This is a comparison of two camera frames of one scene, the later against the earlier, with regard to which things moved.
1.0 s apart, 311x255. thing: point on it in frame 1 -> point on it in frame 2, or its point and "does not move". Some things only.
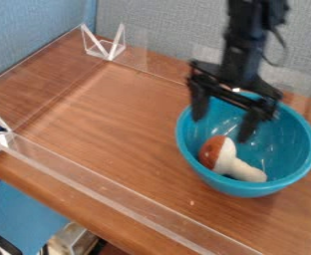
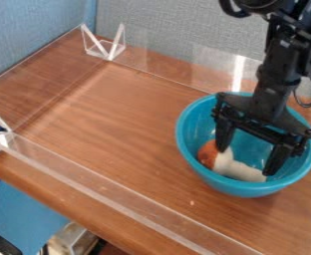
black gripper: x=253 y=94 -> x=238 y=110
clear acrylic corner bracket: x=100 y=48 does not move
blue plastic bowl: x=281 y=146 does not move
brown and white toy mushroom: x=218 y=156 does not move
